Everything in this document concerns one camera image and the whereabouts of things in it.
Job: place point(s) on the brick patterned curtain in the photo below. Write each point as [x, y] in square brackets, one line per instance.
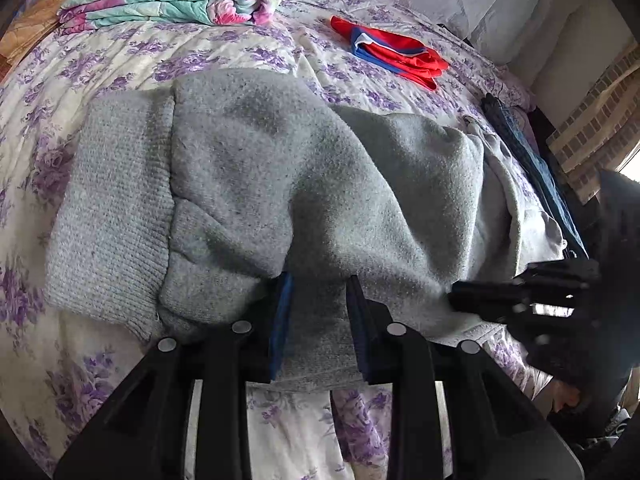
[595, 115]

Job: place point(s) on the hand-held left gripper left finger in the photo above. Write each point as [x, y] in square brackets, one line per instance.
[281, 321]

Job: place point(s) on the dark blue jeans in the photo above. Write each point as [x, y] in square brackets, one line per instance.
[530, 160]

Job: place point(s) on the folded red blue garment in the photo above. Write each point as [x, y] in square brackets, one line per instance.
[395, 50]

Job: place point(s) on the grey sweatshirt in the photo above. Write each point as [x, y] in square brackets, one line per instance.
[280, 180]

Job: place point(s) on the purple floral bed sheet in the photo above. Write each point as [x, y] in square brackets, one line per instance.
[95, 90]

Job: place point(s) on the orange patterned blanket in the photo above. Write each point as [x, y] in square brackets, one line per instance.
[35, 20]

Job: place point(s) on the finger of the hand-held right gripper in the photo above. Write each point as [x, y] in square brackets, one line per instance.
[555, 271]
[480, 296]

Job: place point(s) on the person's right hand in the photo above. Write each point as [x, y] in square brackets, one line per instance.
[565, 397]

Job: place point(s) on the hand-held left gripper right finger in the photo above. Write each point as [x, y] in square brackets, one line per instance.
[358, 331]

